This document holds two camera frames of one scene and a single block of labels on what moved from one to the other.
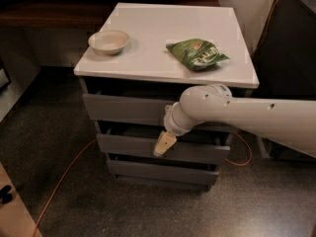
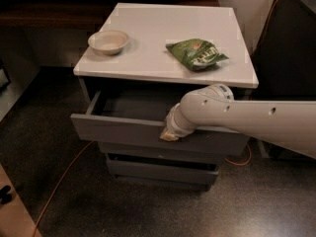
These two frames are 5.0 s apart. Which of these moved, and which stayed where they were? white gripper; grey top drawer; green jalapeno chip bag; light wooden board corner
Moved: grey top drawer
Stayed: white gripper; green jalapeno chip bag; light wooden board corner
